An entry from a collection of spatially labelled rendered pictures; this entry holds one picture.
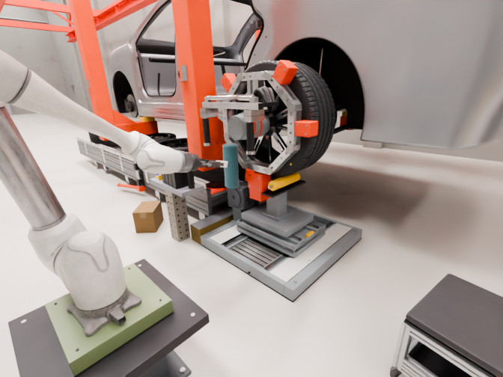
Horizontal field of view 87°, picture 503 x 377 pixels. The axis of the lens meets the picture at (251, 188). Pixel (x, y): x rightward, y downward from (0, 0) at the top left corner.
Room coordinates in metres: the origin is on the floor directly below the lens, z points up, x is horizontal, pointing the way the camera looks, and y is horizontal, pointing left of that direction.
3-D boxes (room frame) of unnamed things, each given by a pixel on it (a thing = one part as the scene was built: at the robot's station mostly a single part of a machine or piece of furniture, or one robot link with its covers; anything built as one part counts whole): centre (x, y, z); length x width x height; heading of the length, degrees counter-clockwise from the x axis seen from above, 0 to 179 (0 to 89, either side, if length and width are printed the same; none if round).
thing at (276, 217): (1.65, -0.17, 0.32); 0.40 x 0.30 x 0.28; 45
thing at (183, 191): (1.74, 0.52, 0.44); 0.43 x 0.17 x 0.03; 45
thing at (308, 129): (1.31, -0.27, 0.85); 0.09 x 0.08 x 0.07; 45
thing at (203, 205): (3.03, 0.91, 0.13); 2.47 x 0.85 x 0.27; 45
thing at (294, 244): (1.63, -0.19, 0.13); 0.50 x 0.36 x 0.10; 45
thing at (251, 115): (1.27, -0.02, 0.93); 0.09 x 0.05 x 0.05; 135
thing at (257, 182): (1.56, -0.08, 0.48); 0.16 x 0.12 x 0.17; 135
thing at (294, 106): (1.53, -0.05, 0.85); 0.54 x 0.07 x 0.54; 45
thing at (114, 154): (2.76, 1.18, 0.28); 2.47 x 0.09 x 0.22; 45
